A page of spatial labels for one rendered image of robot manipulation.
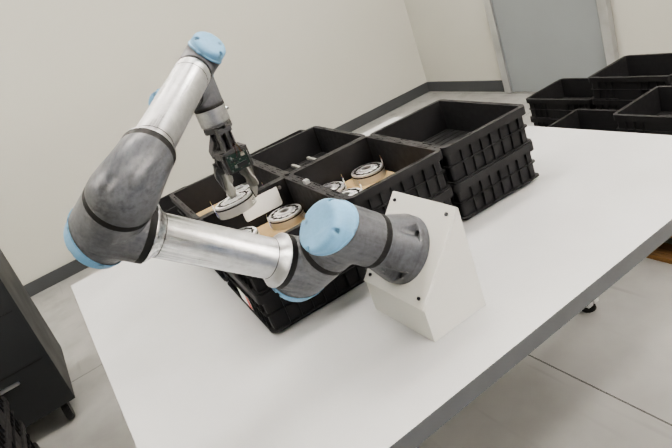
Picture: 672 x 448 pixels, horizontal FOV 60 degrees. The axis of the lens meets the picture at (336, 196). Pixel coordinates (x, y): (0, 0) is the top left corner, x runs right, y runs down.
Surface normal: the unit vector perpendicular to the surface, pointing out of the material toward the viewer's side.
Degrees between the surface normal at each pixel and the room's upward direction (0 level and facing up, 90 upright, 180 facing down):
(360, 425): 0
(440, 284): 90
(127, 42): 90
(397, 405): 0
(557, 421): 0
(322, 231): 42
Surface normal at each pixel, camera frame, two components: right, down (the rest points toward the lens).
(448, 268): 0.50, 0.16
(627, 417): -0.32, -0.88
